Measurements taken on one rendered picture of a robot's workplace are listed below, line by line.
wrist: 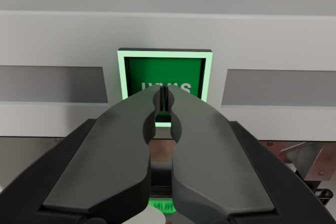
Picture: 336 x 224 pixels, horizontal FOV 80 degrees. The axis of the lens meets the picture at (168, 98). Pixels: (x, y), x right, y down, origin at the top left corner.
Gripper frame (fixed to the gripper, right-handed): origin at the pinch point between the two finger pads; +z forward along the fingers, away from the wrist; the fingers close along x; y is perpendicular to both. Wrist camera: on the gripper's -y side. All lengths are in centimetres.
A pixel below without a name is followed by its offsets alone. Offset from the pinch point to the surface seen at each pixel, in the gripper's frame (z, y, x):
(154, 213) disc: 7.4, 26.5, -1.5
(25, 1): 5.9, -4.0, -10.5
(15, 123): 1.3, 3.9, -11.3
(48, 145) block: 6.5, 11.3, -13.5
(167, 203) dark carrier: 7.3, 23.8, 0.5
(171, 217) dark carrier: 7.4, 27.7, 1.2
